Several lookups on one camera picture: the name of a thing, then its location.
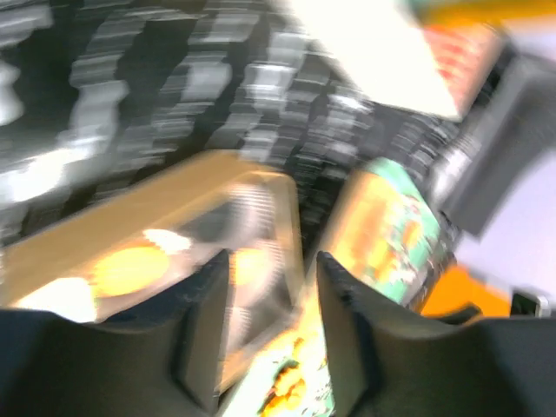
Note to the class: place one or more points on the bear print tin lid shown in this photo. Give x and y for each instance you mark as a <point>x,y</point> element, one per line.
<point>290,377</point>

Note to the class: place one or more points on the gold cookie tin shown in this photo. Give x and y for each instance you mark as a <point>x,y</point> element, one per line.
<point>191,212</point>

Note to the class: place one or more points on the red small box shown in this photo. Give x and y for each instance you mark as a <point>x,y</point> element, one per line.
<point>464,59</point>

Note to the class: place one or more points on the white file organizer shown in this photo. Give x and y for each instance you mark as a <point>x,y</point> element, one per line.
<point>379,47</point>

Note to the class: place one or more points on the orange plastic folder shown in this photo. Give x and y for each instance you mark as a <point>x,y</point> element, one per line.
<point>460,286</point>

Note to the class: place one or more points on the black binder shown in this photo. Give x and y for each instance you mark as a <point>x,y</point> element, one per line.
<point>475,172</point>

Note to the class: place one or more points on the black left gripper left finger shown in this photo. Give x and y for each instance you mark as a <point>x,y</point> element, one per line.
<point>158,358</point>

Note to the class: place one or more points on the round dotted orange biscuit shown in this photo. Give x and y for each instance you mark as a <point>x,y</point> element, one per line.
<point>128,270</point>

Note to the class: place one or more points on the mint green floral tray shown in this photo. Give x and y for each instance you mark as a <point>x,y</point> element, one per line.
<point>384,234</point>

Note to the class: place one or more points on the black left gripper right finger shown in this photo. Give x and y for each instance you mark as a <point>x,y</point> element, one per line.
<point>385,360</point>

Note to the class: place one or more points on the yellow green folder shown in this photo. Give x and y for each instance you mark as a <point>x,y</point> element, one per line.
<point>463,12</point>

